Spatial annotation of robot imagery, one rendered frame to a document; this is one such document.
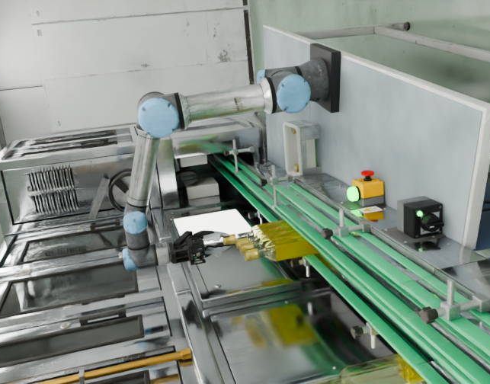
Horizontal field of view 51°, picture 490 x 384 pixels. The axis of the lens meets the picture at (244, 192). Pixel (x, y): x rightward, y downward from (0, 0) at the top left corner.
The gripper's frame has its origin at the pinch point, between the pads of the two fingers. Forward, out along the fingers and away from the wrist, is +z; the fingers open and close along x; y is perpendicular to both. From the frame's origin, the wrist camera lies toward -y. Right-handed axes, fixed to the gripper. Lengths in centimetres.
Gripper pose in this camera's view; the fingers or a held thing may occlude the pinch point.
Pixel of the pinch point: (225, 240)
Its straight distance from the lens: 180.6
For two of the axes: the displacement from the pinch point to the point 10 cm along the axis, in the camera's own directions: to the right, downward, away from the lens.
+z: 9.7, -1.5, 2.0
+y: 2.4, 3.4, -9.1
